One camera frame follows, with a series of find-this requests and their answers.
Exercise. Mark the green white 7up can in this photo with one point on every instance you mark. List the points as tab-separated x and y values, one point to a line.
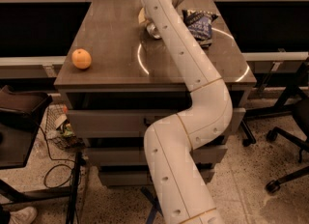
152	31

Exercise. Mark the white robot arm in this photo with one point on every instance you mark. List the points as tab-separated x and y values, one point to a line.
202	114

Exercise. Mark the blue chip bag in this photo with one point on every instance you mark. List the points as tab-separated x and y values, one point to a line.
199	23

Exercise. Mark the grey drawer cabinet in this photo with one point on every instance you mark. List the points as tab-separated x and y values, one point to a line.
131	70

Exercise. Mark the orange fruit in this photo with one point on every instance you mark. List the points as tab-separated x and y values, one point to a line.
81	58

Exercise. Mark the top grey drawer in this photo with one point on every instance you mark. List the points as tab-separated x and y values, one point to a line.
117	123

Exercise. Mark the black side table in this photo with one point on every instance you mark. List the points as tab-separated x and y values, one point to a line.
21	115

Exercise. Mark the bottom grey drawer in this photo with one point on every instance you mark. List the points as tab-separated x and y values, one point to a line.
125	178

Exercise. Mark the white sneaker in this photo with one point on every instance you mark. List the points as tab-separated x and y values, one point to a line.
24	216

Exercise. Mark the wire waste basket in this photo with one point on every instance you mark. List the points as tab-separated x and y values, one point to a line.
58	129

